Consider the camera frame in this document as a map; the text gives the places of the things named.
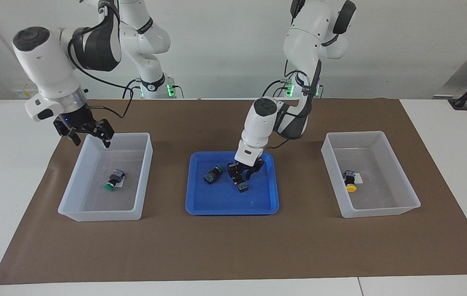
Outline black left base cable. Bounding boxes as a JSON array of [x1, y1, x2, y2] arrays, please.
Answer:
[[262, 78, 295, 98]]

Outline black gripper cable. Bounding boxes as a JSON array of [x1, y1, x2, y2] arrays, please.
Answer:
[[262, 62, 321, 149], [67, 25, 135, 120]]

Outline black right base cable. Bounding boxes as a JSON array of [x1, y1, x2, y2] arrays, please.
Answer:
[[122, 78, 141, 99]]

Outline brown table mat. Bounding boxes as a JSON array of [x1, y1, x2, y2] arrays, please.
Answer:
[[0, 98, 467, 285]]

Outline white wall socket strip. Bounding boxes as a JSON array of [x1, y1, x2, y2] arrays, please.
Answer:
[[12, 80, 39, 99]]

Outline black base cable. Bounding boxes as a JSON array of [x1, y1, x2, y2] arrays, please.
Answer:
[[122, 78, 141, 99], [262, 78, 295, 98]]

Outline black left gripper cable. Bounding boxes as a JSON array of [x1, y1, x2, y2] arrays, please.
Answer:
[[262, 62, 321, 149]]

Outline green push button switch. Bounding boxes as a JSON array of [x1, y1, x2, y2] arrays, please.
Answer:
[[203, 164, 224, 185], [104, 169, 126, 192]]

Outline blue plastic tray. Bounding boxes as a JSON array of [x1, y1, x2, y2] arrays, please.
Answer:
[[185, 151, 280, 215]]

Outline translucent white plastic box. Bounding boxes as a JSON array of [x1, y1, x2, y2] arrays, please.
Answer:
[[321, 131, 421, 219], [58, 132, 154, 222]]

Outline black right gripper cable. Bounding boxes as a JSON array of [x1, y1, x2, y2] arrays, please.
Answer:
[[67, 25, 135, 120]]

